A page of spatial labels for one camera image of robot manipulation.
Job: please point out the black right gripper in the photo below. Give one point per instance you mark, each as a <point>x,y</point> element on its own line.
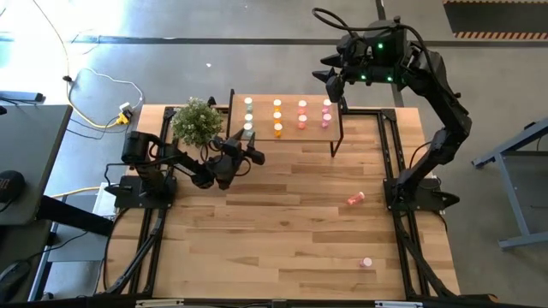
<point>355,64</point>

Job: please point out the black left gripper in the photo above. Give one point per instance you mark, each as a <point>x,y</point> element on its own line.
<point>233,154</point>

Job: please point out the orange pill bottle white cap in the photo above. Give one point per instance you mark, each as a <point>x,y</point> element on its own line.
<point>277,115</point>
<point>278,127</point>
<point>277,102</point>

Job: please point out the purple pill bottle white cap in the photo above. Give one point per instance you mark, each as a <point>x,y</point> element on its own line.
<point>366,262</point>
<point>326,117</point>
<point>327,102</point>

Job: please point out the salmon pill bottle white cap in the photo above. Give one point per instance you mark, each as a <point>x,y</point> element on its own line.
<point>302,118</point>
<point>355,198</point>
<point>302,103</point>

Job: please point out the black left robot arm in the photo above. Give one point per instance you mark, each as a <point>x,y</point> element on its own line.
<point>139,147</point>

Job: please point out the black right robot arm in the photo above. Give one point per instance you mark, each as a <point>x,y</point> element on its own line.
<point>445,141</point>

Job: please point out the wooden shelf black legs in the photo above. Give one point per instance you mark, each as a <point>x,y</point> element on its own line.
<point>291,134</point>

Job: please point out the green potted plant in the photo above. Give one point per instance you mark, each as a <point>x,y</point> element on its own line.
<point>197,124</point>

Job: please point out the yellow power socket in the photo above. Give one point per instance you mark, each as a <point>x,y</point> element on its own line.
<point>123,119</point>

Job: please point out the white power adapter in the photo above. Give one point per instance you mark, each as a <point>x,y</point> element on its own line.
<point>125,105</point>

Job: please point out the white box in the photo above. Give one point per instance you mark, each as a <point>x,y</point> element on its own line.
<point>103,205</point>

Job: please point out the black hazard-striped floor mat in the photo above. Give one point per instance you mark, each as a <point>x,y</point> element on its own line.
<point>492,17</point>

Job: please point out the black desk leg beam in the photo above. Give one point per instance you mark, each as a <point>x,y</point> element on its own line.
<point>73,216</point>

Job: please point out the grey desk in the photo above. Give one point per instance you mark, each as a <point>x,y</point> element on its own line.
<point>30,141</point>

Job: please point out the black round desk device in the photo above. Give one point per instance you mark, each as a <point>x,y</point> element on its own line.
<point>10,186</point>

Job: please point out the silver metal bracket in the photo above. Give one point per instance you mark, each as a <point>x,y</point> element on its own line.
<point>159,303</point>
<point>398,304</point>

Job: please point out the blue metal frame table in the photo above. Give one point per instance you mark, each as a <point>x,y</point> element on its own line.
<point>526,239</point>

